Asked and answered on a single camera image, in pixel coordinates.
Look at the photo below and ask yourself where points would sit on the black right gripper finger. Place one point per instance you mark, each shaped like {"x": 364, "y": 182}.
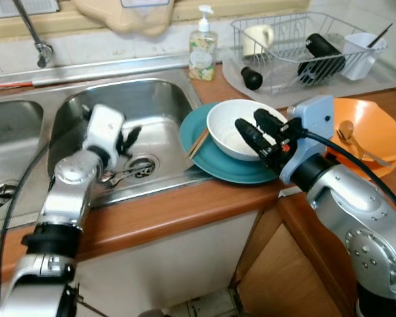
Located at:
{"x": 269, "y": 124}
{"x": 252, "y": 137}

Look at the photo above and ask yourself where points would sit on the steel fork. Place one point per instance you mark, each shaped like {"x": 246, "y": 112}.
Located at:
{"x": 142, "y": 173}

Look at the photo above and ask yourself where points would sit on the steel spoon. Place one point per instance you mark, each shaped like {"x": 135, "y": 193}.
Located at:
{"x": 115, "y": 179}

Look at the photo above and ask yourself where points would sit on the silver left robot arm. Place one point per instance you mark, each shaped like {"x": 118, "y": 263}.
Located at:
{"x": 63, "y": 198}

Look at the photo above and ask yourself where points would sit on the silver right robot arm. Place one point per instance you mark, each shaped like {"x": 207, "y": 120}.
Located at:
{"x": 356, "y": 224}

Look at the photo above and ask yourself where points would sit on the white ceramic bowl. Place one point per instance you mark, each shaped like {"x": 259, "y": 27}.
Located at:
{"x": 224, "y": 129}

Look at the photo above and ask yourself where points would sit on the stainless steel double sink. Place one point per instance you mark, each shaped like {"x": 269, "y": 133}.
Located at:
{"x": 158, "y": 112}

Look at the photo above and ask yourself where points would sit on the teal plate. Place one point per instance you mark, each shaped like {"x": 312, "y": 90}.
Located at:
{"x": 231, "y": 172}

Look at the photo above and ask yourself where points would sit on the small black bottle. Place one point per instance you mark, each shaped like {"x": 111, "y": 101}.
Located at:
{"x": 252, "y": 79}

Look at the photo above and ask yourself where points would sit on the grey plastic drain tray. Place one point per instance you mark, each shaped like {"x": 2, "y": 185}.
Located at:
{"x": 234, "y": 82}

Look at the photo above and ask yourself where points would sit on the plain wooden chopstick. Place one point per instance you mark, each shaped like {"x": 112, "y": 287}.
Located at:
{"x": 198, "y": 142}

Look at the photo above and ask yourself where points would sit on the brown headed metal spoon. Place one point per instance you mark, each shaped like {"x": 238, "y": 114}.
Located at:
{"x": 347, "y": 129}

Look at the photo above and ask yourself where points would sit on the cream ceramic mug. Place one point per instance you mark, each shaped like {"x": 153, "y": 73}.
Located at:
{"x": 256, "y": 39}

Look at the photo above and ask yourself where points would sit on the large black bottle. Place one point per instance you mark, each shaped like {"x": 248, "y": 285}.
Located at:
{"x": 320, "y": 51}

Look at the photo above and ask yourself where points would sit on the clear soap pump bottle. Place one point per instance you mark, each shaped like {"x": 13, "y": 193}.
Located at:
{"x": 203, "y": 56}

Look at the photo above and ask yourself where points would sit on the orange bowl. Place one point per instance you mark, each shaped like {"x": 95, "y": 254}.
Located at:
{"x": 376, "y": 122}

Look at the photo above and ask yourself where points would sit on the white plastic utensil holder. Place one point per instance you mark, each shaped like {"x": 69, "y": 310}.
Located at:
{"x": 360, "y": 59}

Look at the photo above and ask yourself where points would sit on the beige cutting board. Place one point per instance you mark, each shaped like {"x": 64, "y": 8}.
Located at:
{"x": 125, "y": 20}

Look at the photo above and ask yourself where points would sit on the white sink cabinet panel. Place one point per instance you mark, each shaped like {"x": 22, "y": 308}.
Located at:
{"x": 171, "y": 257}

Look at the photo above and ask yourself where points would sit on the wooden cabinet door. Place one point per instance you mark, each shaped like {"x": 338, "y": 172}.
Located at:
{"x": 284, "y": 277}

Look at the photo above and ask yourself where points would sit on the dark thin utensil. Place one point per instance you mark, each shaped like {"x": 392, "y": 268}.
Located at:
{"x": 381, "y": 34}

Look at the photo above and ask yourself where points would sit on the steel sink faucet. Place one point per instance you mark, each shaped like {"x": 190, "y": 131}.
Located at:
{"x": 33, "y": 33}

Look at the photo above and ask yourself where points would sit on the grey metal window sash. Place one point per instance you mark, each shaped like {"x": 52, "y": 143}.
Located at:
{"x": 33, "y": 6}

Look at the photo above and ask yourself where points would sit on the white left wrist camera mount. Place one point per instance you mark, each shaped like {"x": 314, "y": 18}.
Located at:
{"x": 104, "y": 129}

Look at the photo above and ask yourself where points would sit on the wooden window frame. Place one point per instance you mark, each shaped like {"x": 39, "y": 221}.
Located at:
{"x": 251, "y": 8}

